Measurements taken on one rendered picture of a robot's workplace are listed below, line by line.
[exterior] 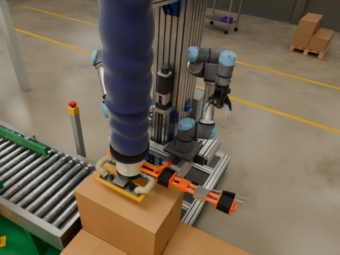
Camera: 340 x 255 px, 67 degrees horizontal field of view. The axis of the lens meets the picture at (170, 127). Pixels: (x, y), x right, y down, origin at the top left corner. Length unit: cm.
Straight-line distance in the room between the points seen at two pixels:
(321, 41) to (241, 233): 616
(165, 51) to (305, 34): 651
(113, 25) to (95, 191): 107
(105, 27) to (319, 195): 305
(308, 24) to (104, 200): 716
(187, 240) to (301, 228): 145
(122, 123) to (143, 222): 61
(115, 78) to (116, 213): 84
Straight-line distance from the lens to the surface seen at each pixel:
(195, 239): 204
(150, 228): 158
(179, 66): 181
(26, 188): 248
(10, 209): 231
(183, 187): 144
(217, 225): 281
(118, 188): 159
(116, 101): 123
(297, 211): 324
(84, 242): 205
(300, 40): 812
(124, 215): 164
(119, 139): 137
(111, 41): 111
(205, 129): 178
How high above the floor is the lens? 228
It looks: 36 degrees down
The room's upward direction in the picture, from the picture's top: 5 degrees clockwise
